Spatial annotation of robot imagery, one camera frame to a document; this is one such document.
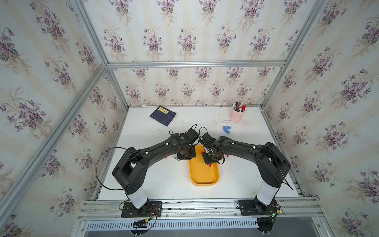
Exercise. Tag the aluminium front rail frame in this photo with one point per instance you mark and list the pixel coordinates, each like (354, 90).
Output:
(192, 214)

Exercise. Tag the red pens in cup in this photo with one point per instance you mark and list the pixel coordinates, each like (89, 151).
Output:
(239, 106)

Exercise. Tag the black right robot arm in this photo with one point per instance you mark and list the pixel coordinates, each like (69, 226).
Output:
(266, 161)

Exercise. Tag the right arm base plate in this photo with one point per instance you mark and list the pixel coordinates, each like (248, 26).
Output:
(253, 207)

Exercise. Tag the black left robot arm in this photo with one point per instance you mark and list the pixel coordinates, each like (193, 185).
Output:
(131, 169)

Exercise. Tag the yellow plastic storage tray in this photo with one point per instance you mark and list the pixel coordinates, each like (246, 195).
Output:
(202, 174)

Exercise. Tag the dark blue notebook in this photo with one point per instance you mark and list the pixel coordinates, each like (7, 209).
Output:
(163, 115)

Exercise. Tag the pink pen cup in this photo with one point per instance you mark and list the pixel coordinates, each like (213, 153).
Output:
(236, 116)

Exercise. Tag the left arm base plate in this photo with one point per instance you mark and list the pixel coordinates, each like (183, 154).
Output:
(149, 209)

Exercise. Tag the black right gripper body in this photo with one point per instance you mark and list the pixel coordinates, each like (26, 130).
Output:
(208, 158)

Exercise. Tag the blue plastic clip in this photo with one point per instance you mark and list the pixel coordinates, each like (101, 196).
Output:
(227, 129)

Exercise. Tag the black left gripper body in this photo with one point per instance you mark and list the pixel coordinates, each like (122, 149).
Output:
(189, 154)

